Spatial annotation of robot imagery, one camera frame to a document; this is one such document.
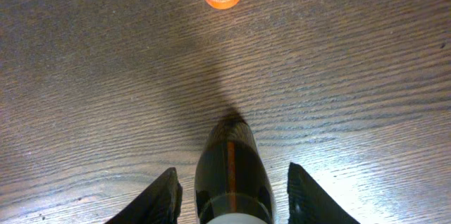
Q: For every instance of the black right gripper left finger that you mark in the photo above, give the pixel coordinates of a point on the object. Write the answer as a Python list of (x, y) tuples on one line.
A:
[(159, 203)]

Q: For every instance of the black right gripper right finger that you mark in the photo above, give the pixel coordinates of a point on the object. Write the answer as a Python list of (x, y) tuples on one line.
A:
[(309, 203)]

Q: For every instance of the dark syrup bottle white cap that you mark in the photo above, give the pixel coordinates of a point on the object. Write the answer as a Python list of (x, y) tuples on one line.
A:
[(231, 184)]

